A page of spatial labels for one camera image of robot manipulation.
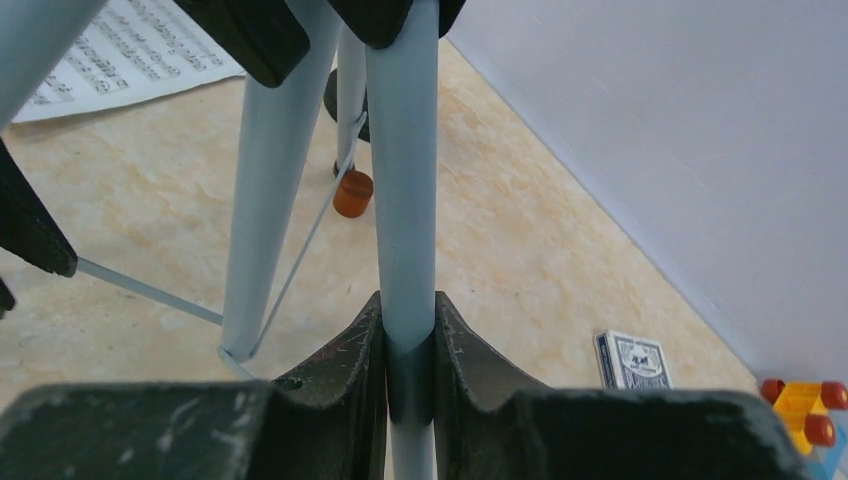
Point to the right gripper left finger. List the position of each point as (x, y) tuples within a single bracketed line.
[(324, 419)]

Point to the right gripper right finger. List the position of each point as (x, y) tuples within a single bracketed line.
[(494, 421)]

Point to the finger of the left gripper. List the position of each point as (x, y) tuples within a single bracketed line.
[(27, 228), (262, 36)]

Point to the sheet music page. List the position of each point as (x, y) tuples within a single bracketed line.
[(133, 51)]

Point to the light blue music stand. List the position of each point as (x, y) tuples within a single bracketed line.
[(401, 39)]

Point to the small brown cylinder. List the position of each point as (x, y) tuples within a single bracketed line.
[(353, 194)]

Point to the colourful wooden toy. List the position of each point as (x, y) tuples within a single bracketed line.
[(806, 408)]

